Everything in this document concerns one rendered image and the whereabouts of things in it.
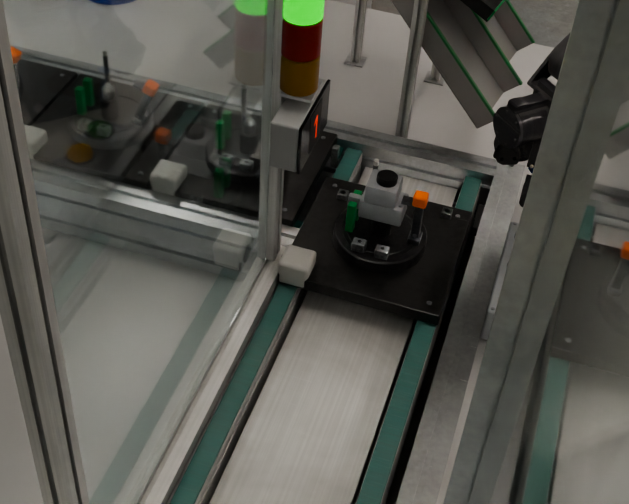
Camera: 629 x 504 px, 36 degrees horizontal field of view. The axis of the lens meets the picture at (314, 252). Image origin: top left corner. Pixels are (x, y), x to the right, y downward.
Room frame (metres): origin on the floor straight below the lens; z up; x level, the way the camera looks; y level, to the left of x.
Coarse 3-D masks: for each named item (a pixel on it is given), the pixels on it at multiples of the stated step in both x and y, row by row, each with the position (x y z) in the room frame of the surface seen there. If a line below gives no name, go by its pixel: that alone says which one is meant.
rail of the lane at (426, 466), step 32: (512, 192) 1.25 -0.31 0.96; (480, 224) 1.16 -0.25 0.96; (480, 256) 1.09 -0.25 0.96; (480, 288) 1.02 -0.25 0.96; (480, 320) 0.96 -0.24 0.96; (448, 352) 0.89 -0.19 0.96; (448, 384) 0.84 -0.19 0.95; (448, 416) 0.78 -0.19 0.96; (416, 448) 0.73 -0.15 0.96; (448, 448) 0.73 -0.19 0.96; (416, 480) 0.68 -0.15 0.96
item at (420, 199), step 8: (416, 192) 1.09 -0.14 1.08; (424, 192) 1.09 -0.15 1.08; (408, 200) 1.08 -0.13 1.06; (416, 200) 1.07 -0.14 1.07; (424, 200) 1.07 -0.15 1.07; (416, 208) 1.07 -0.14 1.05; (424, 208) 1.07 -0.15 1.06; (416, 216) 1.07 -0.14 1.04; (416, 224) 1.07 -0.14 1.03; (416, 232) 1.07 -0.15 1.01
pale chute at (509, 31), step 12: (504, 12) 1.65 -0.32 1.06; (516, 12) 1.65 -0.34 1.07; (492, 24) 1.64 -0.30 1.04; (504, 24) 1.65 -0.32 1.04; (516, 24) 1.64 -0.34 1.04; (504, 36) 1.64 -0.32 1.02; (516, 36) 1.64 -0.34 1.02; (528, 36) 1.63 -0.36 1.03; (504, 48) 1.62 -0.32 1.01; (516, 48) 1.64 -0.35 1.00
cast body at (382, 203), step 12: (372, 180) 1.09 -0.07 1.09; (384, 180) 1.08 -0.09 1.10; (396, 180) 1.09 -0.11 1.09; (372, 192) 1.08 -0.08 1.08; (384, 192) 1.07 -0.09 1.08; (396, 192) 1.07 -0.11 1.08; (360, 204) 1.08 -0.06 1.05; (372, 204) 1.08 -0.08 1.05; (384, 204) 1.07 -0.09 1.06; (396, 204) 1.08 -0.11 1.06; (360, 216) 1.08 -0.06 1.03; (372, 216) 1.07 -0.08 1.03; (384, 216) 1.07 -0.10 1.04; (396, 216) 1.07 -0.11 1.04
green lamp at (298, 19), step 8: (288, 0) 1.03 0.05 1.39; (296, 0) 1.03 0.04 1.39; (304, 0) 1.03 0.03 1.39; (312, 0) 1.03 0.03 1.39; (320, 0) 1.04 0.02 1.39; (288, 8) 1.03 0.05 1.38; (296, 8) 1.03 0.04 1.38; (304, 8) 1.03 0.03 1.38; (312, 8) 1.03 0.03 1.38; (320, 8) 1.04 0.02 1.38; (288, 16) 1.03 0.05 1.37; (296, 16) 1.03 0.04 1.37; (304, 16) 1.03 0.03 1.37; (312, 16) 1.03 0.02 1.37; (320, 16) 1.04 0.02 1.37; (296, 24) 1.03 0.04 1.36; (304, 24) 1.03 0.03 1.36; (312, 24) 1.03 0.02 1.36
